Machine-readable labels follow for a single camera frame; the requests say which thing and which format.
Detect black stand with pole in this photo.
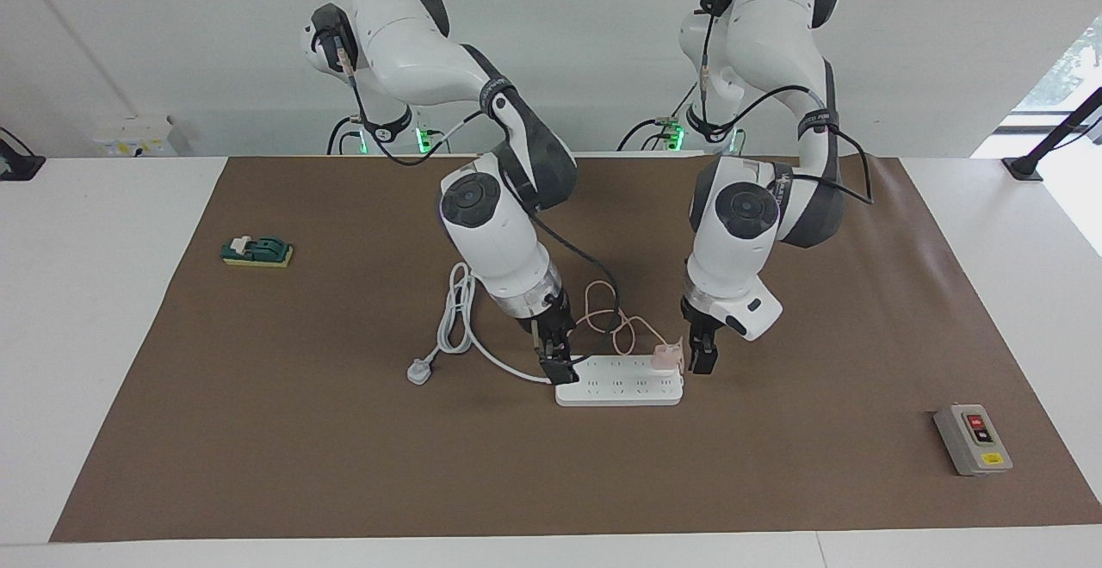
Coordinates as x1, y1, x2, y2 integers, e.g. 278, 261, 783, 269
1001, 86, 1102, 182

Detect brown table mat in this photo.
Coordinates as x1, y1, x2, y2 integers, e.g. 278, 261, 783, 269
49, 153, 1102, 543

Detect pink charger adapter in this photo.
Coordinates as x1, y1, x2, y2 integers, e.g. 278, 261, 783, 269
650, 337, 687, 373

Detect black right base cable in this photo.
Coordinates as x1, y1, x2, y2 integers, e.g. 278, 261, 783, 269
327, 114, 367, 156

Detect grey push-button switch box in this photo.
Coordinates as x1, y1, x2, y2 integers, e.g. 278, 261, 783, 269
933, 404, 1014, 477

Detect white power strip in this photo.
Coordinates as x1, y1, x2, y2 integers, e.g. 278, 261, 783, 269
554, 355, 685, 407

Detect bright window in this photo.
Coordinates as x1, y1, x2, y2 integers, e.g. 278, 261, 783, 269
999, 17, 1102, 134

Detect black base cable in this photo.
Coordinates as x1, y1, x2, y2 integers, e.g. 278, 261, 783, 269
616, 86, 698, 152
327, 114, 367, 156

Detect green knife switch yellow base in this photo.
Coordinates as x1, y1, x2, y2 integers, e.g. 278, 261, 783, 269
220, 235, 294, 269

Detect white wall socket box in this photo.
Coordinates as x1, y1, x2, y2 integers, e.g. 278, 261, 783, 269
93, 116, 182, 157

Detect black left base cable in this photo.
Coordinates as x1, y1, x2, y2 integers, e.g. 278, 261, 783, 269
616, 86, 698, 152

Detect black clamp mount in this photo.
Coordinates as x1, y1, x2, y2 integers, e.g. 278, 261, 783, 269
0, 127, 46, 182

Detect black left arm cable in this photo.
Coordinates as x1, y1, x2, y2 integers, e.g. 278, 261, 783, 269
696, 9, 875, 206

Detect white power cord with plug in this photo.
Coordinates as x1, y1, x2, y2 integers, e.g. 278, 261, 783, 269
406, 262, 559, 386

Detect pink charging cable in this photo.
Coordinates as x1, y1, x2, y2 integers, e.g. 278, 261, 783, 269
573, 281, 664, 358

